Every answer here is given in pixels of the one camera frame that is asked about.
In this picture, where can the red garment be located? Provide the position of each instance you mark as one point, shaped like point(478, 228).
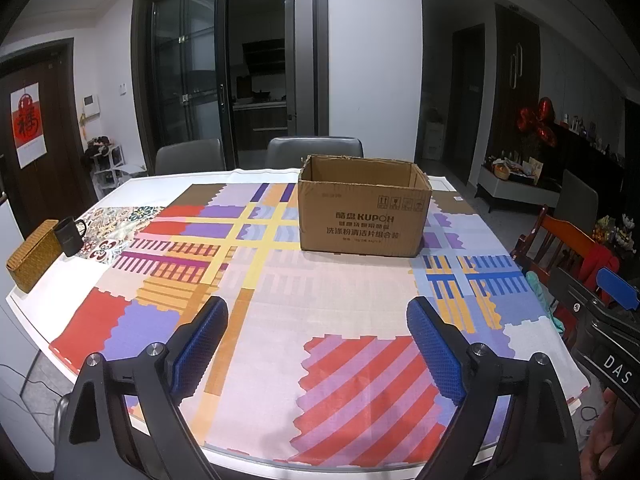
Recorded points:
point(597, 270)

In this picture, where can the orange wooden chair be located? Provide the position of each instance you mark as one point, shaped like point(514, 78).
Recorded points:
point(555, 240)

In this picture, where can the black mug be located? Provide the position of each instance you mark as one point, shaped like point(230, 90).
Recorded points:
point(69, 237)

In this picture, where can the white intercom panel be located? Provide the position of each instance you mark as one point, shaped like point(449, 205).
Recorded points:
point(91, 105)

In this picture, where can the red foil balloon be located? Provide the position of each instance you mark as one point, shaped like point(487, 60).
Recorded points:
point(537, 122)

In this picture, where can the woven storage box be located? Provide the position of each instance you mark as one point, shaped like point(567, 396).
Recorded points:
point(32, 255)

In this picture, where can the yellow hanging tassel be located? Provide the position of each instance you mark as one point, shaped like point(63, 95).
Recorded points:
point(84, 126)

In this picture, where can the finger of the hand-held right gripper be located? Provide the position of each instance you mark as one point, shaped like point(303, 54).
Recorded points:
point(582, 310)
point(620, 287)

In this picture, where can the white low cabinet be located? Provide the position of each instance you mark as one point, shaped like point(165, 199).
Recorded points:
point(515, 190)

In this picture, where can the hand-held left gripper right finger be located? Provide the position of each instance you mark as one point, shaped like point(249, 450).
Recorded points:
point(435, 350)

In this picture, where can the colourful bouquet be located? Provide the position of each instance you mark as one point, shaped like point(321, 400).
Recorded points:
point(614, 232)

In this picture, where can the dark brown door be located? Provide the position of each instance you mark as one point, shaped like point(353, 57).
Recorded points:
point(60, 185)

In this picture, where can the grey dining chair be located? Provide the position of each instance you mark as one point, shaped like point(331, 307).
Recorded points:
point(577, 200)
point(190, 157)
point(315, 150)

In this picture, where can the teal cloth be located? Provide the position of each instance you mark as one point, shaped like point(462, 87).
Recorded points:
point(542, 300)

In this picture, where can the floral patterned placemat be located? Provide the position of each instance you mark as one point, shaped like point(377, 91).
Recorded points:
point(115, 230)

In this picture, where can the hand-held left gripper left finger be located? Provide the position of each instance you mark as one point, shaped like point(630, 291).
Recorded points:
point(200, 345)

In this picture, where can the brown cardboard box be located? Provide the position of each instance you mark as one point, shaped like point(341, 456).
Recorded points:
point(360, 210)

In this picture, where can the dark hallway door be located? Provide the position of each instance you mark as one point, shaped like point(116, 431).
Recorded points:
point(468, 105)

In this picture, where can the dark framed glass sliding door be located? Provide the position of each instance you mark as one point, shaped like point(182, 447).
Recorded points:
point(190, 70)

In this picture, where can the red wall poster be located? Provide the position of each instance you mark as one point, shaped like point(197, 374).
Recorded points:
point(29, 127)

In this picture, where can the black range hood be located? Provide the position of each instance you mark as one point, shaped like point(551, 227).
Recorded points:
point(264, 56)

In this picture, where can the small round wicker basket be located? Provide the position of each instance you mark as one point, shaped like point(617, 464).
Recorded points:
point(501, 171)

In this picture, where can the dark sideboard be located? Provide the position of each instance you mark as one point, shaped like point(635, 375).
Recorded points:
point(585, 160)

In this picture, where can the silver refrigerator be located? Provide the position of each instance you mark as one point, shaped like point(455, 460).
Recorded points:
point(300, 60)

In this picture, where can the person's right hand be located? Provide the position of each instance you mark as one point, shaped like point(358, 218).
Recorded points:
point(615, 445)

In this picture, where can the colourful patchwork tablecloth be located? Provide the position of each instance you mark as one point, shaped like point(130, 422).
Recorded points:
point(300, 300)

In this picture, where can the white storage rack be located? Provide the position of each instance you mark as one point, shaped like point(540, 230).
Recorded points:
point(110, 170)

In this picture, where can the dark kitchen cabinet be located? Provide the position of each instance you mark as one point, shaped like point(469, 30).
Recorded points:
point(260, 127)

